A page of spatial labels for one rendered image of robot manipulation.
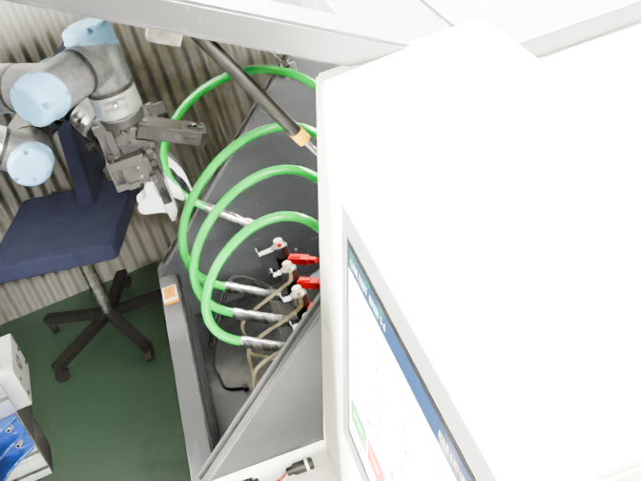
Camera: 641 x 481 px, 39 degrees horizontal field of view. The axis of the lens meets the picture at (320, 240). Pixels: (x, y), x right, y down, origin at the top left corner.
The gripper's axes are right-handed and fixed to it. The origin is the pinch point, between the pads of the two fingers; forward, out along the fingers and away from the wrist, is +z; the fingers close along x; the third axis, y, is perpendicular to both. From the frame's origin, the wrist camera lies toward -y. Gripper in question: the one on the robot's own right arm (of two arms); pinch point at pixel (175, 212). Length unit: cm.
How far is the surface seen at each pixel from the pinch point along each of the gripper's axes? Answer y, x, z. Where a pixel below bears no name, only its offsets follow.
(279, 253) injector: -14.5, 3.1, 13.0
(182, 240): -0.2, 10.5, -0.1
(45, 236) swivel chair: 57, -151, 71
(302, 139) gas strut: -21.4, 34.6, -22.0
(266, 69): -22.6, -2.6, -18.1
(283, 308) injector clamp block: -12.0, 1.4, 26.0
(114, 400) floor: 54, -118, 124
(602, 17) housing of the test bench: -62, 37, -25
